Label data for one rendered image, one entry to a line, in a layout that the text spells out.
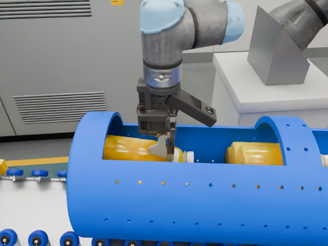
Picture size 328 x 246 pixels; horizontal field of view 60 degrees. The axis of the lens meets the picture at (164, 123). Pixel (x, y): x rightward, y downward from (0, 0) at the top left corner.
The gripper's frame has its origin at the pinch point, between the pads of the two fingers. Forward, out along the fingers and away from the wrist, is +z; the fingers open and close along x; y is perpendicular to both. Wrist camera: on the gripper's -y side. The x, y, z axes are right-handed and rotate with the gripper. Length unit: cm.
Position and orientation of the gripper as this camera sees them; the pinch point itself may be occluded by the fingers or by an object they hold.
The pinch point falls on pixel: (172, 153)
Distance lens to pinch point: 69.3
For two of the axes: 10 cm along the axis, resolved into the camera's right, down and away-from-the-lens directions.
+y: -10.0, -0.2, 0.4
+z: 0.1, 7.9, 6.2
